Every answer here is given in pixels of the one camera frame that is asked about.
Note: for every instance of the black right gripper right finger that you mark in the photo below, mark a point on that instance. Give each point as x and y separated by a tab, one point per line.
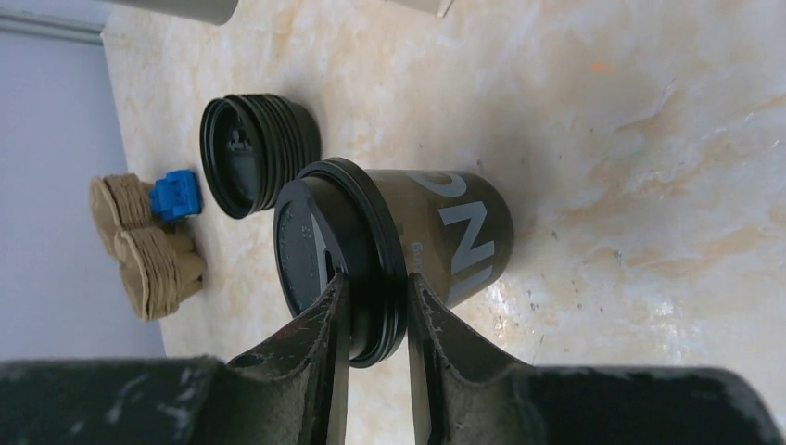
465	390

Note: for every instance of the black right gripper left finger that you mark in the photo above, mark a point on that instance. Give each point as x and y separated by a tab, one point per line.
292	388

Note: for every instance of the translucent brown plastic cup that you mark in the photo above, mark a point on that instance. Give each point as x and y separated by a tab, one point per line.
454	228

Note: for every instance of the black coffee cup lid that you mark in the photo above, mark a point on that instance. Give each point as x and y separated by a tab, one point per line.
332	219

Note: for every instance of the teddy bear paper bag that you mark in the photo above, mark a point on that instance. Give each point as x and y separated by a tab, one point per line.
438	8

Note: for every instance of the brown pulp cup carrier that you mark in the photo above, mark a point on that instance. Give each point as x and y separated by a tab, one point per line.
158	261

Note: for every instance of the blue toy car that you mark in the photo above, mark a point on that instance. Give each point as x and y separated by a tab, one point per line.
176	196

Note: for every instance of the grey straw holder cup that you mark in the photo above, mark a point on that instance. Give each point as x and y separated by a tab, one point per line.
215	12

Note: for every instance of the aluminium frame rail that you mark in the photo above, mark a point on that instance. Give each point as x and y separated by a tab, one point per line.
50	27

